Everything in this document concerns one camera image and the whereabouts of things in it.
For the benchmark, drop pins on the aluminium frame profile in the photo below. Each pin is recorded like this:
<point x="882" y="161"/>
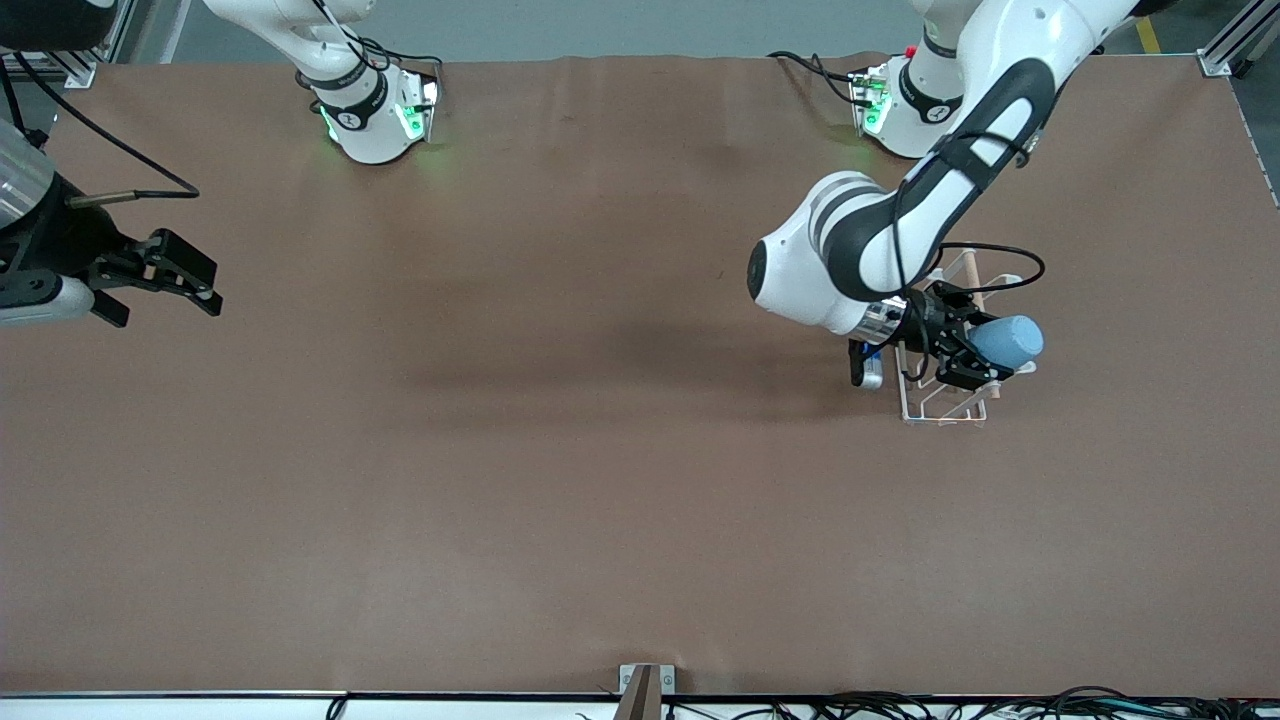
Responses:
<point x="75" y="65"/>
<point x="1225" y="50"/>

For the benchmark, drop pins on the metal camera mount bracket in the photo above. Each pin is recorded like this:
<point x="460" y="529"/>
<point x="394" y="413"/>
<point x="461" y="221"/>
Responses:
<point x="645" y="685"/>

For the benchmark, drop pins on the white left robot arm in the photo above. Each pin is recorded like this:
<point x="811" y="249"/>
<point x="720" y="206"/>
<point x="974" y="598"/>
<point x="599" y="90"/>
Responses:
<point x="850" y="250"/>

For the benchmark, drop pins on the blue plastic cup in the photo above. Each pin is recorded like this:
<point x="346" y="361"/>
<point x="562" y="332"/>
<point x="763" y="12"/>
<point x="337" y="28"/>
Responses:
<point x="1015" y="340"/>

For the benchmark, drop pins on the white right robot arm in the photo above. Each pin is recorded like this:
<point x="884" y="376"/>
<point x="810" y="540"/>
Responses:
<point x="365" y="125"/>

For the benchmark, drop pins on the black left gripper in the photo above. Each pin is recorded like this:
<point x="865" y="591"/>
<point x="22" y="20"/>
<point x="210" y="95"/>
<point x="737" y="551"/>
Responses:
<point x="928" y="322"/>

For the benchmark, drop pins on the brown table cover sheet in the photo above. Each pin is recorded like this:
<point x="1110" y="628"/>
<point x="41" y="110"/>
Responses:
<point x="600" y="450"/>

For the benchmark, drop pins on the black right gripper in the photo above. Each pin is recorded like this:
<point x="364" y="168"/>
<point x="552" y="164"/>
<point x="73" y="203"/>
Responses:
<point x="62" y="240"/>

